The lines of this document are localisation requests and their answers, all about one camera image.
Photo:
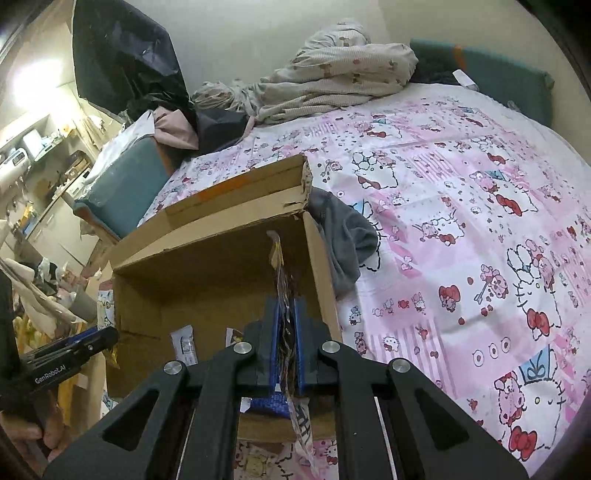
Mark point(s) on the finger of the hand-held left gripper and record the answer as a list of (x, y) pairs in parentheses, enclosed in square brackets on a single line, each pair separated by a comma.
[(99, 340), (82, 337)]

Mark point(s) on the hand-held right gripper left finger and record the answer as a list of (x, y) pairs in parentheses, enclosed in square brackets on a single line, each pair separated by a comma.
[(277, 344)]

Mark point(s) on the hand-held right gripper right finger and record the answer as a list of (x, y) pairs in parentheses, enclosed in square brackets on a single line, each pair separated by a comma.
[(301, 344)]

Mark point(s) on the yellow snack packet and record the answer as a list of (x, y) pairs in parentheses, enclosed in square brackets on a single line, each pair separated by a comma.
[(111, 357)]

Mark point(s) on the beige wafer packet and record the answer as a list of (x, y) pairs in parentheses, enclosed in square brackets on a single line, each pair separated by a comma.
[(233, 337)]

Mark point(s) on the clear packet of dark snack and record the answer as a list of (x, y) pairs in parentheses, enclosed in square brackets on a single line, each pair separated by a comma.
[(287, 290)]

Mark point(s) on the blue snack packet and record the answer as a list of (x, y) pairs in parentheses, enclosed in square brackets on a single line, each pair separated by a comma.
[(270, 406)]

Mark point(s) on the red and white snack packet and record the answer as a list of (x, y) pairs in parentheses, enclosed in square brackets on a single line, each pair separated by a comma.
[(184, 346)]

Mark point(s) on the brown cardboard box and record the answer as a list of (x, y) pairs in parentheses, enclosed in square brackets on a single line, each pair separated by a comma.
[(207, 258)]

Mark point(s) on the person's left hand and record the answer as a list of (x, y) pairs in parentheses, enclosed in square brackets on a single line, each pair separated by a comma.
[(23, 431)]

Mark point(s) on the beige cloth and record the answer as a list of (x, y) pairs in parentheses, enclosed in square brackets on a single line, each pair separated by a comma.
[(37, 295)]

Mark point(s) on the grey cloth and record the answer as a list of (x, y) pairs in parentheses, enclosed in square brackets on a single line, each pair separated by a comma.
[(346, 240)]

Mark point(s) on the white kitchen appliance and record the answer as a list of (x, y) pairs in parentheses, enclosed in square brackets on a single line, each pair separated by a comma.
[(14, 160)]

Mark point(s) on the pink printed bed sheet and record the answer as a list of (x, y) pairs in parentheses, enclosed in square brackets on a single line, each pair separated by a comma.
[(461, 221)]

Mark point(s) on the dark bag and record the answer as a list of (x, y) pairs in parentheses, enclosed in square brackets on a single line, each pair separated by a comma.
[(221, 127)]

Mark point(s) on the pink cloth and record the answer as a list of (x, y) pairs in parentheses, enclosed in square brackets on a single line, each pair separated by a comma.
[(175, 129)]

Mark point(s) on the grey printed quilt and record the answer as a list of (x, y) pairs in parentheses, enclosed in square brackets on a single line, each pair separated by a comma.
[(332, 74)]

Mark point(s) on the black plastic bag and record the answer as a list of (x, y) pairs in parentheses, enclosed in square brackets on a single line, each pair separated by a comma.
[(124, 60)]

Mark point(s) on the white tag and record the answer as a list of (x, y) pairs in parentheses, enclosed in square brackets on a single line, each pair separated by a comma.
[(464, 79)]

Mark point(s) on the teal headboard cushion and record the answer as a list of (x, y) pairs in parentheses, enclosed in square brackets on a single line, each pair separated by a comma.
[(498, 78)]

